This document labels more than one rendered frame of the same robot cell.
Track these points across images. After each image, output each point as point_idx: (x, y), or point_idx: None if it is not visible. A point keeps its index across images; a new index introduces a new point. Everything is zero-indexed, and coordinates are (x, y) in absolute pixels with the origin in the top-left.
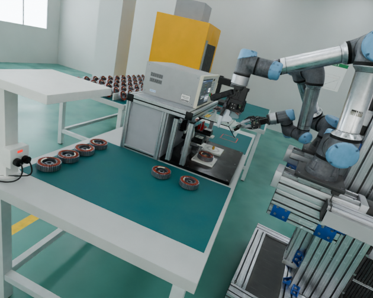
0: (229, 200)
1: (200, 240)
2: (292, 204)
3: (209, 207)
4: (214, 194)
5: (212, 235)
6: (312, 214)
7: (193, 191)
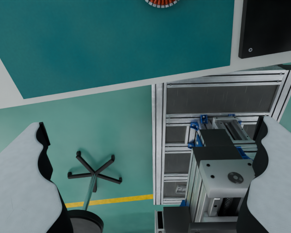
0: (178, 79)
1: (36, 86)
2: (191, 178)
3: (119, 61)
4: (172, 49)
5: (63, 93)
6: (188, 197)
7: (146, 7)
